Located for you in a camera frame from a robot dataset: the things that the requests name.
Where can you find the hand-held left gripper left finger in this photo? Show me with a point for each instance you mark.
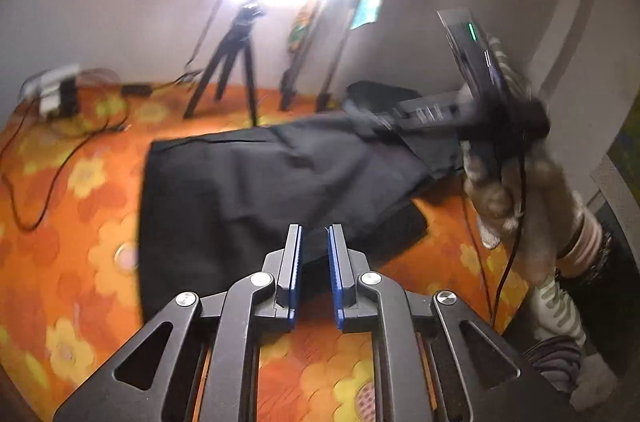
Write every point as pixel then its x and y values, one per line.
pixel 295 272

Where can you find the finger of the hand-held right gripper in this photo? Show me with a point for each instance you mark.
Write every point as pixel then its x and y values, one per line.
pixel 415 115

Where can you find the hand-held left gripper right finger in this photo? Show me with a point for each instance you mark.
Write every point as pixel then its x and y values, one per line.
pixel 334 272

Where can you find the black pants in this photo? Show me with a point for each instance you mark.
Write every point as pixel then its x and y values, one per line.
pixel 240 182

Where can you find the person's right forearm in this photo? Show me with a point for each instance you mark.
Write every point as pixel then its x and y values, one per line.
pixel 615 262

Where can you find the stack of folded dark pants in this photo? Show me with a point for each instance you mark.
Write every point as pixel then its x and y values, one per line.
pixel 380 91

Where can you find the person's right hand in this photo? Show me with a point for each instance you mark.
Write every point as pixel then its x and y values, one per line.
pixel 540 212

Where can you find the tall folded metal tripod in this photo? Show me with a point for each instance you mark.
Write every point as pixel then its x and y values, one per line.
pixel 327 87

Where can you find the small black tripod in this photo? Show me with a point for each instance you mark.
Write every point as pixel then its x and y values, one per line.
pixel 235 52

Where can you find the orange floral bedsheet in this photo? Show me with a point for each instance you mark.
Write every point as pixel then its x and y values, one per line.
pixel 75 252

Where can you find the green striped white pillow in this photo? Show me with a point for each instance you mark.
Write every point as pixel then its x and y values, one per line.
pixel 555 307

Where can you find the person's striped clothing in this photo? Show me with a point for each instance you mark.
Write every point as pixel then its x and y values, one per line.
pixel 555 362

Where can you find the black power adapter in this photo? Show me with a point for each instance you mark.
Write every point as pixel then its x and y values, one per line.
pixel 67 100

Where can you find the white power strip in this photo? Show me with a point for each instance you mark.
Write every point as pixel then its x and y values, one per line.
pixel 50 77

